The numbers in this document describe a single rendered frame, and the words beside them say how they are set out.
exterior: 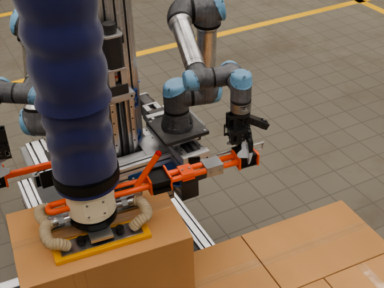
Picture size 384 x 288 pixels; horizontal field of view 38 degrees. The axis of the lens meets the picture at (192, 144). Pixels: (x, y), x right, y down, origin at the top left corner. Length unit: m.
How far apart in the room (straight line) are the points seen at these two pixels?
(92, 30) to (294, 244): 1.56
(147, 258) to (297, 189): 2.11
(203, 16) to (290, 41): 3.77
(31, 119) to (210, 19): 0.84
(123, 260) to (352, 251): 1.22
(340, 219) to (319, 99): 2.21
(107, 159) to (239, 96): 0.51
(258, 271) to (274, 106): 2.44
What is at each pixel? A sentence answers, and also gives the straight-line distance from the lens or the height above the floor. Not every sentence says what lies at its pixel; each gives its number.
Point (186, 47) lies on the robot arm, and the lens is 2.13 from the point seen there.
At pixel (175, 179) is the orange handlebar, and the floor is 1.21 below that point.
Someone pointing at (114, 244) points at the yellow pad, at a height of 1.09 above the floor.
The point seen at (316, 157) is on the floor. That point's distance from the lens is 4.27.
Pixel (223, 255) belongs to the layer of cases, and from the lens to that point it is 2.69.
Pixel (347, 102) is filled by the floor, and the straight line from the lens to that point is 5.00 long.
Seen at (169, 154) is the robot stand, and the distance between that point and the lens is 2.63.
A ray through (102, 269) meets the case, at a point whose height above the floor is 1.05.
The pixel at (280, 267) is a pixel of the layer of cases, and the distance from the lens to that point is 2.66.
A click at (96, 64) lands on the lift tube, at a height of 1.74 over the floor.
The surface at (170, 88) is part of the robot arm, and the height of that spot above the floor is 1.26.
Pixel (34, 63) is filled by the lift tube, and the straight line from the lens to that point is 1.67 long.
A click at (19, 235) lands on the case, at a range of 2.14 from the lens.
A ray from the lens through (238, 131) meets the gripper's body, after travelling 2.05.
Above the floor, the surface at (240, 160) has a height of 1.22.
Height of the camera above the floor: 2.47
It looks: 34 degrees down
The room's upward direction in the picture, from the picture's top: 2 degrees counter-clockwise
